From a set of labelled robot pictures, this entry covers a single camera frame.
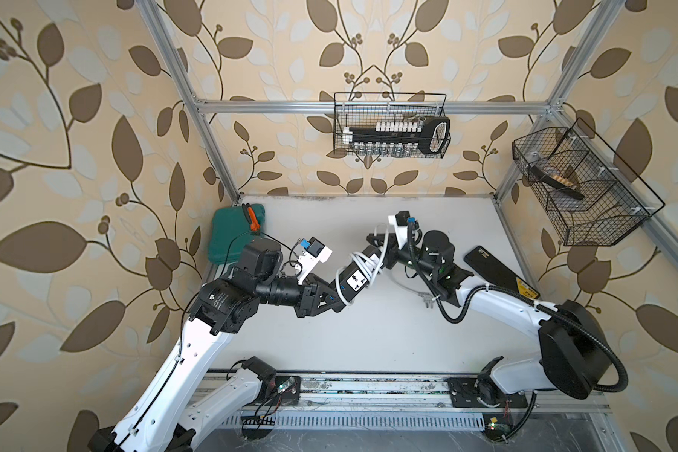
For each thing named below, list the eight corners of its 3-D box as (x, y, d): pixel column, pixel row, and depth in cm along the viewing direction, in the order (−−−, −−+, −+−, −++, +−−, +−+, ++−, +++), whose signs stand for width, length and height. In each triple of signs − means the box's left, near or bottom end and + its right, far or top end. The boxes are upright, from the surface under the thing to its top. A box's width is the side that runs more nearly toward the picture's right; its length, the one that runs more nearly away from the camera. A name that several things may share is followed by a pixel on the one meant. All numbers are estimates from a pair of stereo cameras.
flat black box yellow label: (520, 313, 91) (526, 309, 88) (461, 260, 104) (464, 255, 101) (535, 299, 94) (541, 294, 91) (476, 250, 107) (479, 244, 104)
